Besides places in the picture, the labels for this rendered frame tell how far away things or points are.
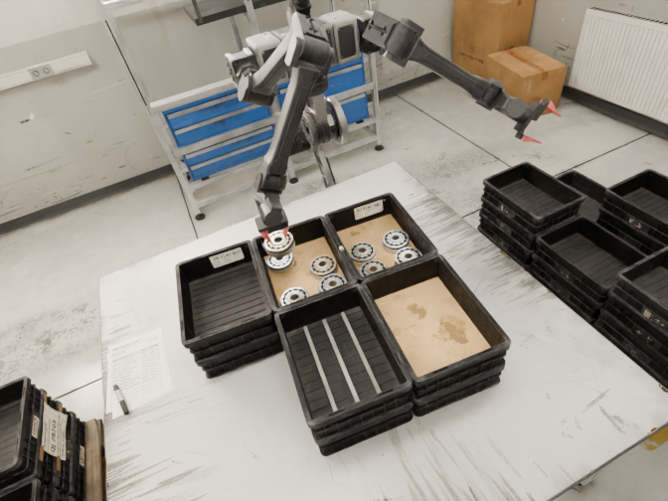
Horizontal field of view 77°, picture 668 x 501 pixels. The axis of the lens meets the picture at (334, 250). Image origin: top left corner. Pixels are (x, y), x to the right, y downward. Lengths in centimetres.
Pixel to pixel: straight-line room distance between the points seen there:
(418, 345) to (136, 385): 101
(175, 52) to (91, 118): 87
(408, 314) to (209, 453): 76
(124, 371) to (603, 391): 161
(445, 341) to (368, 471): 44
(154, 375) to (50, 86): 279
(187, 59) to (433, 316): 314
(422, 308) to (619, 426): 63
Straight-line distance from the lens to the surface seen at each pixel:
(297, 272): 160
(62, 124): 410
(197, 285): 172
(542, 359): 154
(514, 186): 254
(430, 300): 146
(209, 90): 313
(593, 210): 283
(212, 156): 332
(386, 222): 175
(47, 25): 390
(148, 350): 179
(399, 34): 126
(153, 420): 161
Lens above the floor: 197
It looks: 43 degrees down
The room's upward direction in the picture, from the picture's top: 12 degrees counter-clockwise
